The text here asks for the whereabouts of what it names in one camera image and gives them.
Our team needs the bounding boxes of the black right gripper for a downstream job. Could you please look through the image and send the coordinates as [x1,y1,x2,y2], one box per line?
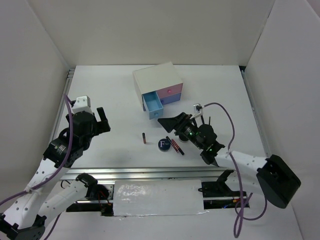
[158,111,204,150]

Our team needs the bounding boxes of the black red lip liner pencil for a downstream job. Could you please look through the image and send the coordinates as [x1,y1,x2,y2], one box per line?
[165,136,185,156]

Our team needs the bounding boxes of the navy round compact with F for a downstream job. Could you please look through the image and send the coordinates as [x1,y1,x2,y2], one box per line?
[158,138,171,152]

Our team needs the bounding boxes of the purple-blue bottom drawer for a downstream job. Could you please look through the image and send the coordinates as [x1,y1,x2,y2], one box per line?
[160,92,182,105]

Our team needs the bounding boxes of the dark red lipstick tube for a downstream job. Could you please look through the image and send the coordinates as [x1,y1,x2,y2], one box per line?
[142,132,147,144]

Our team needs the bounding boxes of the light blue small drawer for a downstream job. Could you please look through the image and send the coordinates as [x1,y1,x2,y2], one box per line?
[142,91,164,120]

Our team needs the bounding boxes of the pink drawer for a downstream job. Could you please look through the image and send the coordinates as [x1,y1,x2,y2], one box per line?
[156,83,183,99]

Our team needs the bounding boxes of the white mini drawer cabinet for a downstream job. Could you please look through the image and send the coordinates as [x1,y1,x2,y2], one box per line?
[132,62,183,111]

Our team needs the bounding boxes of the black round powder jar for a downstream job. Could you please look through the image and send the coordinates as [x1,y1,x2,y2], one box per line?
[178,135,189,143]

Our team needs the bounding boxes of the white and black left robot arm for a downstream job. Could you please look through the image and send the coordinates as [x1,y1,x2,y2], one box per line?
[0,107,111,240]

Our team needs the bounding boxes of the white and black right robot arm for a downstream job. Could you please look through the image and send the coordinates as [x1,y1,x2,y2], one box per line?
[157,112,301,209]

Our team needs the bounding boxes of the white glossy cover sheet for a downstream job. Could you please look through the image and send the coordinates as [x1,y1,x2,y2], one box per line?
[113,179,205,217]

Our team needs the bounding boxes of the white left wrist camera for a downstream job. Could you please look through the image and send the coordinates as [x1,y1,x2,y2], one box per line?
[71,95,93,114]

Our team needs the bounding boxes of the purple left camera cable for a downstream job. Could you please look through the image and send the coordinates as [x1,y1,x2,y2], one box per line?
[0,93,76,240]

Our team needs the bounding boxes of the aluminium front rail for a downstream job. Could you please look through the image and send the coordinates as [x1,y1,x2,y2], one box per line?
[61,166,226,181]

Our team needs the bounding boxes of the aluminium rail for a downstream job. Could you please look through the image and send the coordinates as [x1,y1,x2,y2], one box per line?
[51,68,75,140]
[239,65,271,157]
[61,166,226,181]

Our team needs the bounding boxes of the aluminium left side rail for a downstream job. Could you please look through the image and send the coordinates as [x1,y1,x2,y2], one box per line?
[51,68,75,140]

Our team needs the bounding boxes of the aluminium right side rail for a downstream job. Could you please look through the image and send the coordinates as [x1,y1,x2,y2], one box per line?
[239,65,271,157]

